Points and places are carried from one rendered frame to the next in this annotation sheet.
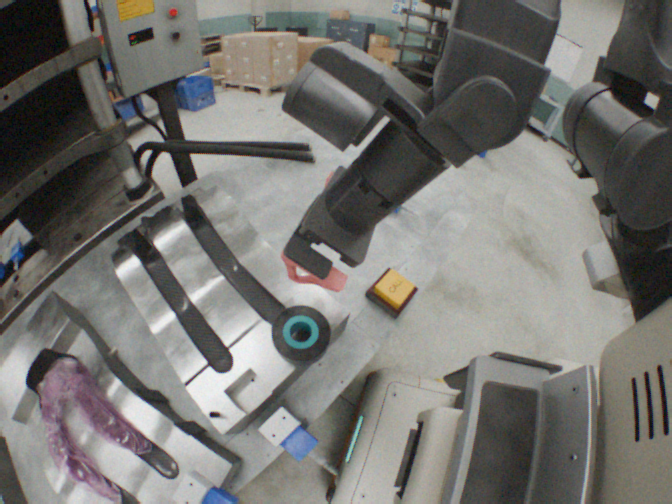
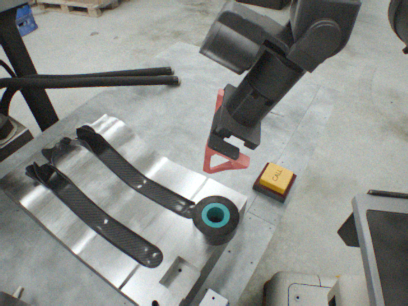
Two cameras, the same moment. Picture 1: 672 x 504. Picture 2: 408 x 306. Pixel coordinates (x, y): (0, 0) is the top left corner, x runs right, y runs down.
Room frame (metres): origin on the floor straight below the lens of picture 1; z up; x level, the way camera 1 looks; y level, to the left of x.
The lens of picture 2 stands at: (-0.12, 0.06, 1.33)
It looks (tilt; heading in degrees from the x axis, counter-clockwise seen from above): 47 degrees down; 357
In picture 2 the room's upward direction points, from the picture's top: straight up
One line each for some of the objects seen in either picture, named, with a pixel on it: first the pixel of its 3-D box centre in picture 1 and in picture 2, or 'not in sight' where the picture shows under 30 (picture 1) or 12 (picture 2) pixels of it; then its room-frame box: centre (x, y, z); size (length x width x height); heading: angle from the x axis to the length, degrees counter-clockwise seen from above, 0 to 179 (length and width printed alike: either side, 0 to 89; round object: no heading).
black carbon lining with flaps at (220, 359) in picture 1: (189, 266); (103, 185); (0.18, 0.24, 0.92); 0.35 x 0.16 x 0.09; 55
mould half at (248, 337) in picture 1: (200, 272); (108, 192); (0.20, 0.24, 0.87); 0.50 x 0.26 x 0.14; 55
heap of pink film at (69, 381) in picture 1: (72, 421); not in sight; (-0.14, 0.38, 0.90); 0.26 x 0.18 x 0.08; 72
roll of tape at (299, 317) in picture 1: (301, 335); (215, 219); (0.11, 0.03, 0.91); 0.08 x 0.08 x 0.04
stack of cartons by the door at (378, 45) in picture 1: (384, 52); not in sight; (6.96, -0.54, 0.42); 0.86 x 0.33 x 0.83; 58
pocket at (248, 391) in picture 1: (250, 392); (180, 280); (0.02, 0.09, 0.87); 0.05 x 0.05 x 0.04; 55
